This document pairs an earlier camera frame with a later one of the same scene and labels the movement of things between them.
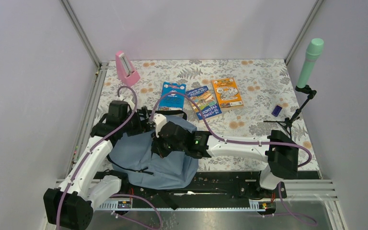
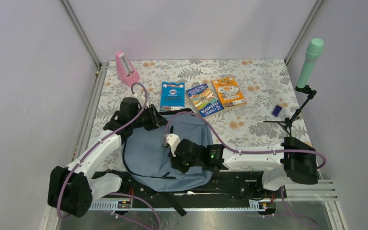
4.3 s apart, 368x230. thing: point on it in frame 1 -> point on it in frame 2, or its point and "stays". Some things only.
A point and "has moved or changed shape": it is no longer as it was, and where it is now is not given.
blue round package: (172, 102) stays
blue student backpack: (132, 156) has moved or changed shape
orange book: (227, 92) stays
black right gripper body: (164, 147) -> (183, 165)
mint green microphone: (314, 50) stays
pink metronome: (125, 70) stays
